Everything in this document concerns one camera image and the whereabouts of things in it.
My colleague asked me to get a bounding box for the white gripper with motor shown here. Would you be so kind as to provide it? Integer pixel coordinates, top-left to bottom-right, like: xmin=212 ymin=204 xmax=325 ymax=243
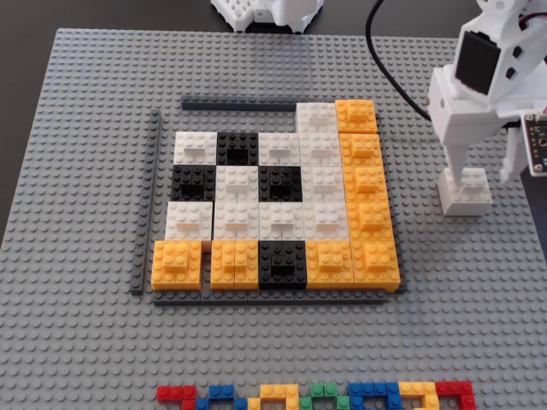
xmin=426 ymin=12 xmax=547 ymax=192

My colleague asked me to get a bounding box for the white lego cube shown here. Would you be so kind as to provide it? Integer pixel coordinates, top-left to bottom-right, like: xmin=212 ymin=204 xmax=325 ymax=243
xmin=296 ymin=102 xmax=339 ymax=134
xmin=437 ymin=167 xmax=495 ymax=218
xmin=163 ymin=201 xmax=215 ymax=243
xmin=215 ymin=165 xmax=261 ymax=202
xmin=174 ymin=131 xmax=218 ymax=166
xmin=300 ymin=165 xmax=346 ymax=203
xmin=298 ymin=132 xmax=343 ymax=167
xmin=303 ymin=201 xmax=350 ymax=242
xmin=257 ymin=132 xmax=301 ymax=167
xmin=213 ymin=200 xmax=261 ymax=242
xmin=258 ymin=201 xmax=306 ymax=242

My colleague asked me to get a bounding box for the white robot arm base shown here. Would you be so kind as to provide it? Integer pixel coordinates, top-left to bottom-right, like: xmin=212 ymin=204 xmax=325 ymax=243
xmin=210 ymin=0 xmax=325 ymax=35

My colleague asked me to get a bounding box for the orange lego cube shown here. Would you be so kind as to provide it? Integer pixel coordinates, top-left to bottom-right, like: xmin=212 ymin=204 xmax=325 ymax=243
xmin=335 ymin=98 xmax=380 ymax=135
xmin=209 ymin=239 xmax=261 ymax=291
xmin=338 ymin=132 xmax=385 ymax=168
xmin=150 ymin=239 xmax=203 ymax=292
xmin=346 ymin=201 xmax=395 ymax=243
xmin=350 ymin=240 xmax=403 ymax=294
xmin=341 ymin=165 xmax=389 ymax=203
xmin=305 ymin=239 xmax=356 ymax=291

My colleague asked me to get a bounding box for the black lego cube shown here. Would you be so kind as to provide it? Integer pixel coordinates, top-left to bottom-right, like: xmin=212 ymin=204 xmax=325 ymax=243
xmin=257 ymin=165 xmax=303 ymax=203
xmin=216 ymin=132 xmax=260 ymax=167
xmin=257 ymin=239 xmax=309 ymax=291
xmin=170 ymin=164 xmax=217 ymax=202

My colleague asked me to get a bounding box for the red lego letter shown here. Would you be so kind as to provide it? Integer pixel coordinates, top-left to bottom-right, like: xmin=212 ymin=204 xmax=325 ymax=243
xmin=434 ymin=379 xmax=477 ymax=410
xmin=156 ymin=384 xmax=198 ymax=410

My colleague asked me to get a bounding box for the yellow lego letter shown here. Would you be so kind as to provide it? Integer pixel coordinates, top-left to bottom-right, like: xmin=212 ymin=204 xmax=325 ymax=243
xmin=397 ymin=381 xmax=440 ymax=410
xmin=246 ymin=383 xmax=301 ymax=410

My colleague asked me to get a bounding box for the blue lego letter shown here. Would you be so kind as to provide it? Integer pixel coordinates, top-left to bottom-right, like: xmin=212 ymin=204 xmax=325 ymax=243
xmin=346 ymin=382 xmax=403 ymax=410
xmin=195 ymin=384 xmax=250 ymax=410

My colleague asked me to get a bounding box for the dark grey lego strip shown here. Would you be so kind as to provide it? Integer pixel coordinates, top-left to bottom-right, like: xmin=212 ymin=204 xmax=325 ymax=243
xmin=130 ymin=108 xmax=163 ymax=296
xmin=152 ymin=289 xmax=390 ymax=307
xmin=181 ymin=94 xmax=298 ymax=113

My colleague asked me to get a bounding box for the green lego letter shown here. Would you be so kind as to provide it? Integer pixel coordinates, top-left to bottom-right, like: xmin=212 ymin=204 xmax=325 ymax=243
xmin=297 ymin=383 xmax=352 ymax=410

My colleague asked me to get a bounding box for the grey lego baseplate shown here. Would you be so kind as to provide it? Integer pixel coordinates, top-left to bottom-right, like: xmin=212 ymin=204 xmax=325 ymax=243
xmin=0 ymin=27 xmax=547 ymax=410

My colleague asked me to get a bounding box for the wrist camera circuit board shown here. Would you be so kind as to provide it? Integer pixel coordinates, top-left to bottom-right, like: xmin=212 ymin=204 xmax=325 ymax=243
xmin=520 ymin=111 xmax=547 ymax=178

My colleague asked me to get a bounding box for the black cable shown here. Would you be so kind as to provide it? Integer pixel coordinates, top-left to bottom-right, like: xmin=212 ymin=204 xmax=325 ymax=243
xmin=365 ymin=0 xmax=432 ymax=125

